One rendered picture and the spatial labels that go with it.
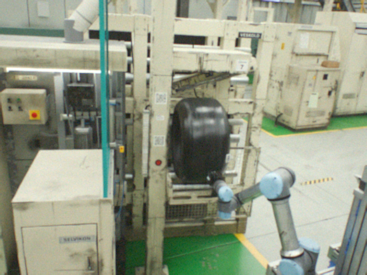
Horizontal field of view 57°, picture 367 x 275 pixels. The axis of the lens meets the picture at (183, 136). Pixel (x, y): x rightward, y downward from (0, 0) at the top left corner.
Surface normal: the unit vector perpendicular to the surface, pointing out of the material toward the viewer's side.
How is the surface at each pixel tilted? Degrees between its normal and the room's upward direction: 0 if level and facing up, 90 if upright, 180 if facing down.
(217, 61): 90
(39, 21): 90
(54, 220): 90
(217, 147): 78
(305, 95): 90
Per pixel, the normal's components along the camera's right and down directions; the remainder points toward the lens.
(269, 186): -0.71, 0.07
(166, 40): 0.18, 0.35
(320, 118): 0.40, 0.33
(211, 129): 0.18, -0.25
